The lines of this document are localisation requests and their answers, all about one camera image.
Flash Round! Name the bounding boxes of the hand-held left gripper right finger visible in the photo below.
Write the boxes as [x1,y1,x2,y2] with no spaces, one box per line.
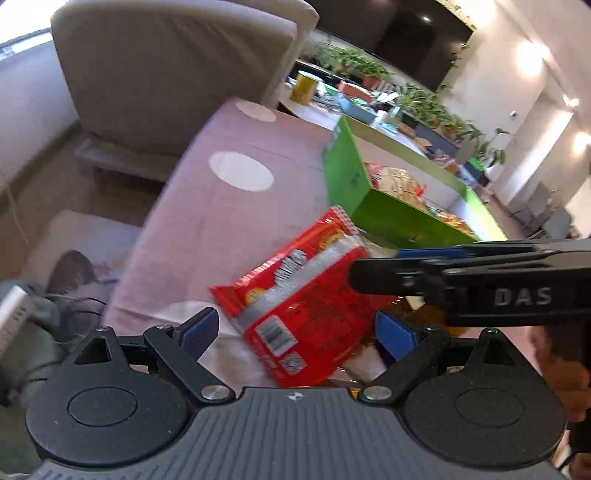
[359,311,525,404]

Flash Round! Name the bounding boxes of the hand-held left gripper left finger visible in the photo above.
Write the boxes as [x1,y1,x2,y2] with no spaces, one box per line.
[62,307,234,403]

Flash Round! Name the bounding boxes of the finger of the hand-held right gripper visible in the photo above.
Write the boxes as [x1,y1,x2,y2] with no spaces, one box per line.
[349,257,446,303]
[396,246,468,260]

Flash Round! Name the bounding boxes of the brown snack packet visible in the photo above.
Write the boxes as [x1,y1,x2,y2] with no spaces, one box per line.
[403,296,451,329]

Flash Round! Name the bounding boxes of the green cardboard box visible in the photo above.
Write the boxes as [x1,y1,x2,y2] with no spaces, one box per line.
[322,115,509,251]

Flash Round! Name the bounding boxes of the red snack packet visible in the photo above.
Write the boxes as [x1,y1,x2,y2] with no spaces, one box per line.
[209,205,402,387]

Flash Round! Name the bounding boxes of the person's right hand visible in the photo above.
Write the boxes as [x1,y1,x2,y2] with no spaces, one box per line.
[530,324,591,424]

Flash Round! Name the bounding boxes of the orange snack packet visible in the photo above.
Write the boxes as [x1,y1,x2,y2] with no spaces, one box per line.
[433,208,477,234]

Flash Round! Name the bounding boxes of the clear cracker packet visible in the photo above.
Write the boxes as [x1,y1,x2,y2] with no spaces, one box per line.
[365,162,428,205]

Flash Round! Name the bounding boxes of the grey waiting chairs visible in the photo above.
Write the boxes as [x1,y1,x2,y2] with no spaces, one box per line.
[508,181,580,241]

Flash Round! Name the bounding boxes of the dark brown object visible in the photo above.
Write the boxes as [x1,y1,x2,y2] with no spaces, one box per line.
[46,250,99,302]

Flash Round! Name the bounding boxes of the row of potted plants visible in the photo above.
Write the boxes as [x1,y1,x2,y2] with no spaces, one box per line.
[314,41,511,168]

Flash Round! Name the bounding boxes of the beige floor cushion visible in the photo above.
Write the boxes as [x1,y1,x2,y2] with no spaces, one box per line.
[18,210,145,289]

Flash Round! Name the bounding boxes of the person's grey clothing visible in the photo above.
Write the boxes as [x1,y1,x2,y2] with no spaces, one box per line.
[0,281,70,409]

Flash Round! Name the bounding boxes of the yellow can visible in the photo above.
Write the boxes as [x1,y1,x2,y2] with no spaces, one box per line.
[289,71,322,105]

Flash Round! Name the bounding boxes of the beige upholstered chair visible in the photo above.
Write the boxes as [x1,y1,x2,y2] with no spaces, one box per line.
[51,0,320,182]

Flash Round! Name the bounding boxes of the black cable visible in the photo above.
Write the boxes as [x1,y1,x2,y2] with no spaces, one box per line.
[55,294,109,352]

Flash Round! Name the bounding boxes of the black wall screen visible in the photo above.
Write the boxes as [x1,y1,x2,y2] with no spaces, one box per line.
[305,0,477,93]

